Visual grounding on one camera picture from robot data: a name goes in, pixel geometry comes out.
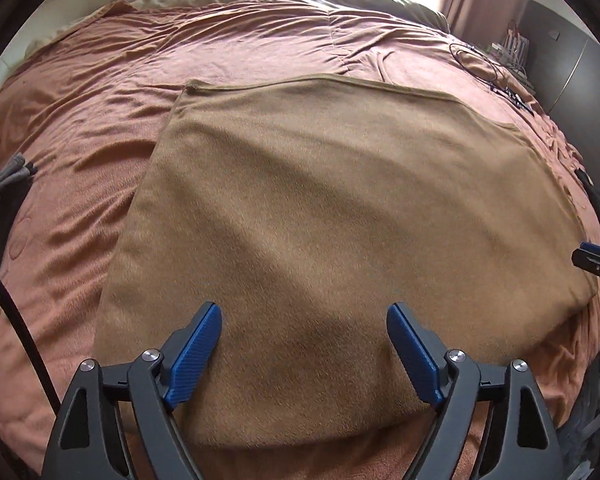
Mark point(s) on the folded grey clothes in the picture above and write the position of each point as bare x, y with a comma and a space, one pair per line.
5, 180

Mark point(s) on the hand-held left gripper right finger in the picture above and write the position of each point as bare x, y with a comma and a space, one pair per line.
412, 355

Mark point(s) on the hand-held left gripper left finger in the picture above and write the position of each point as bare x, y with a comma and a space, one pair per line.
195, 355

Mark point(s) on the white rack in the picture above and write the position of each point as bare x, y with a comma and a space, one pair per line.
517, 45

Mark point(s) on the brown printed t-shirt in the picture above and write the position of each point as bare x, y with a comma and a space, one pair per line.
305, 210

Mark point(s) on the white bedside table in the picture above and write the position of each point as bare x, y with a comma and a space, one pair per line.
522, 72

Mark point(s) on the rust brown blanket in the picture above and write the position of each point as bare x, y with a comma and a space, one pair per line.
105, 85

